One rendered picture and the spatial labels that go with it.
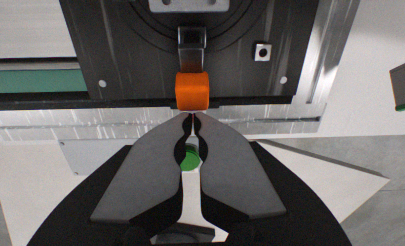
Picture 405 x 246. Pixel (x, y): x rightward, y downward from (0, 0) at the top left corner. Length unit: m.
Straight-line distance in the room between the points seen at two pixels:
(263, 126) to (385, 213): 2.74
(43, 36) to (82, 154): 0.16
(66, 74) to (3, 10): 0.10
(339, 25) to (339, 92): 0.19
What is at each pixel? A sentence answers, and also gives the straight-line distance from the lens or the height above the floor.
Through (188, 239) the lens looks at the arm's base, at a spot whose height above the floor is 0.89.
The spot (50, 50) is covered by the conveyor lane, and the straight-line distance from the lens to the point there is 0.32.
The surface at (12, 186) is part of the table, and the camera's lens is 0.63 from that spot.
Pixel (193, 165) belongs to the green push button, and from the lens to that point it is 0.28.
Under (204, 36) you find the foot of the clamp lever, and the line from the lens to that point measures 0.18.
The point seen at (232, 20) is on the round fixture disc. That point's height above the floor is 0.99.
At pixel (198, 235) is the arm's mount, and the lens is 0.60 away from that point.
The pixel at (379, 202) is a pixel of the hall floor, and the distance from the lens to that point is 2.75.
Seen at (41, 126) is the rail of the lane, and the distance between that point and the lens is 0.33.
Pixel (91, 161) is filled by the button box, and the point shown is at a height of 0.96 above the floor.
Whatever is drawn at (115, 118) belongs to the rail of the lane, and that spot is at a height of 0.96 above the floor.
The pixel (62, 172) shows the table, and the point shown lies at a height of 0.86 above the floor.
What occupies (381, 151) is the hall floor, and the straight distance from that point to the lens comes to 2.17.
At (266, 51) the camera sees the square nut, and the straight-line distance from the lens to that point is 0.21.
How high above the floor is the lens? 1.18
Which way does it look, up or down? 60 degrees down
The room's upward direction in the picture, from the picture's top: 176 degrees clockwise
